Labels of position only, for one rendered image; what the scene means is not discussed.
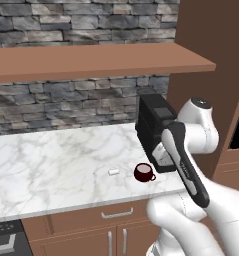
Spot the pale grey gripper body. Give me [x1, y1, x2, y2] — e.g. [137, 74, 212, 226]
[152, 142, 175, 168]

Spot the dark red mug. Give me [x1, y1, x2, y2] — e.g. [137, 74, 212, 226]
[133, 162, 157, 183]

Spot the black microwave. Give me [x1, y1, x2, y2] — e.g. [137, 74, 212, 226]
[134, 93, 179, 174]

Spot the brown cupboard door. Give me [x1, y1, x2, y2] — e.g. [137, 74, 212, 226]
[116, 219, 163, 256]
[28, 226, 118, 256]

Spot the brown drawer front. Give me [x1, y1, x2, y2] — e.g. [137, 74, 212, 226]
[48, 199, 153, 236]

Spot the tall brown cabinet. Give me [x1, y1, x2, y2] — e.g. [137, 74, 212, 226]
[166, 0, 239, 198]

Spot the silver drawer handle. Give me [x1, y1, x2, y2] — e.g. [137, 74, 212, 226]
[100, 206, 135, 220]

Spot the silver cupboard door handle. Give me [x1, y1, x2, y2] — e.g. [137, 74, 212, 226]
[107, 230, 114, 256]
[121, 227, 128, 255]

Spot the brown wooden wall shelf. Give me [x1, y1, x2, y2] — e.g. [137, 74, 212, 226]
[0, 42, 217, 85]

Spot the silver oven handle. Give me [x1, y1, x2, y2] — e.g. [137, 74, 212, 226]
[0, 233, 18, 256]

